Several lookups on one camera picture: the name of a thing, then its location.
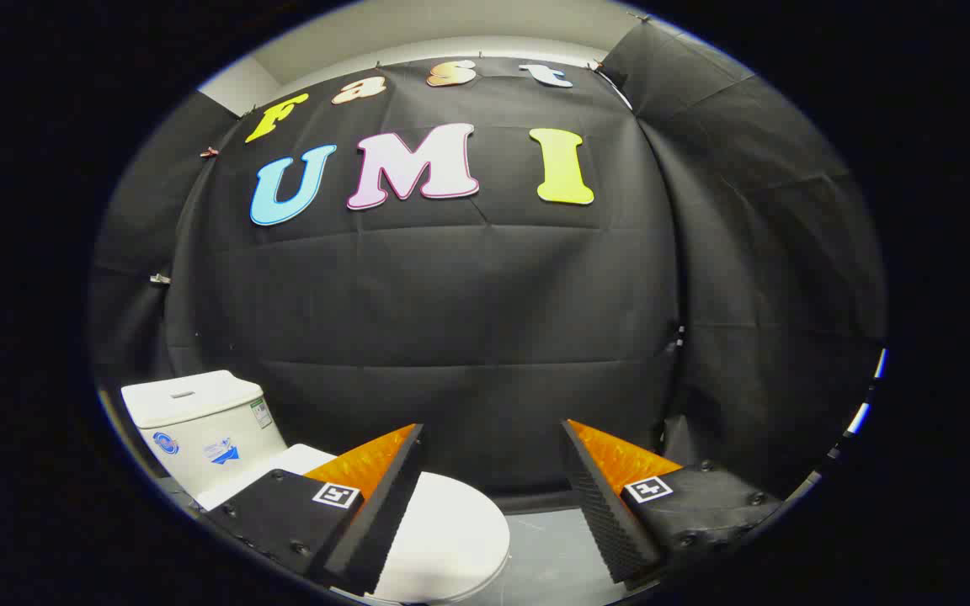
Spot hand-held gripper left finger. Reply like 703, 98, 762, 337
201, 423, 425, 596

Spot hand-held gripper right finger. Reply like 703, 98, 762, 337
562, 419, 783, 585

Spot white toilet lid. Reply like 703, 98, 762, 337
197, 444, 512, 605

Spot black backdrop cloth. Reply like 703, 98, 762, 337
89, 21, 888, 518

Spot white grey panel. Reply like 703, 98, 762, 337
843, 347, 888, 439

